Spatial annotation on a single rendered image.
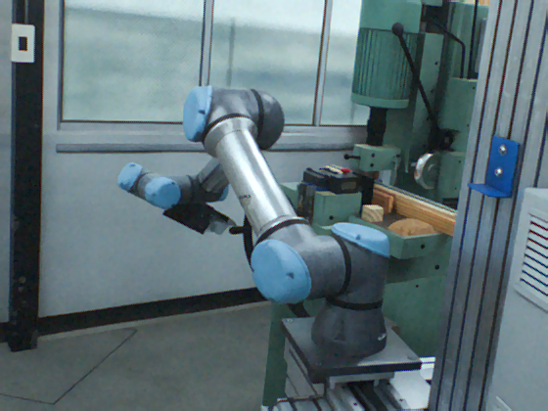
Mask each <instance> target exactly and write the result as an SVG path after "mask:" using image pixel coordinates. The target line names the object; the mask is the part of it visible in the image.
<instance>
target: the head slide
mask: <svg viewBox="0 0 548 411"><path fill-rule="evenodd" d="M426 26H427V23H426V22H419V31H418V37H417V46H416V54H415V62H414V64H415V67H416V70H417V73H418V74H419V77H420V80H421V83H422V85H423V88H424V90H425V93H427V95H426V96H428V99H429V101H430V104H431V107H432V110H433V112H434V100H435V92H436V86H437V78H438V71H439V70H440V63H441V55H442V47H443V39H444V35H443V34H434V33H426ZM408 100H409V102H408V107H407V109H402V110H388V111H387V116H386V121H387V128H386V133H385V134H384V142H383V144H390V145H393V146H395V147H400V148H402V151H401V163H400V167H399V169H400V171H403V172H406V173H407V172H415V166H416V165H415V166H411V163H415V162H417V161H418V159H419V158H420V156H421V155H422V153H424V152H425V151H428V150H429V144H430V142H429V136H430V133H431V129H432V120H431V118H430V115H429V113H428V110H426V106H425V104H424V101H423V99H422V96H421V94H420V90H419V88H418V85H417V83H416V80H415V77H414V74H413V76H412V85H410V92H409V99H408Z"/></svg>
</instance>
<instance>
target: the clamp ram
mask: <svg viewBox="0 0 548 411"><path fill-rule="evenodd" d="M352 174H354V175H356V176H359V177H360V179H359V189H358V192H359V193H361V204H360V205H361V206H371V205H372V198H373V190H374V181H375V178H373V177H370V176H367V175H365V174H361V173H358V172H352Z"/></svg>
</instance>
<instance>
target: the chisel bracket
mask: <svg viewBox="0 0 548 411"><path fill-rule="evenodd" d="M401 151H402V148H400V147H395V146H393V145H390V144H383V146H370V145H367V144H361V145H354V151H353V155H354V156H357V157H360V160H355V159H353V161H352V166H354V167H357V168H360V169H362V171H366V172H367V171H368V173H369V174H374V171H389V170H390V169H394V167H395V162H394V161H392V157H397V155H400V157H401Z"/></svg>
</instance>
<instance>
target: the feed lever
mask: <svg viewBox="0 0 548 411"><path fill-rule="evenodd" d="M403 31H404V26H403V25H402V23H400V22H396V23H393V24H392V26H391V32H392V33H394V34H395V35H398V38H399V41H400V43H401V46H402V48H403V52H404V54H405V57H406V59H407V62H408V64H409V67H410V68H411V69H412V72H413V74H414V77H415V80H416V83H417V85H418V88H419V90H420V94H421V96H422V99H423V101H424V104H425V106H426V110H428V113H429V115H430V118H431V120H432V123H433V126H434V129H433V130H432V131H431V133H430V136H429V142H430V144H431V146H433V147H436V148H439V149H443V150H447V149H448V150H449V151H452V152H455V148H454V147H453V146H452V142H453V134H452V132H451V131H450V130H446V129H441V128H438V125H437V122H436V119H435V117H434V113H433V110H432V107H431V104H430V101H429V99H428V96H426V95H427V93H425V90H424V88H423V85H422V83H421V80H420V77H419V74H418V73H417V70H416V67H415V64H414V61H413V59H412V56H411V54H410V50H408V48H407V45H406V43H405V40H404V38H403V34H402V33H403Z"/></svg>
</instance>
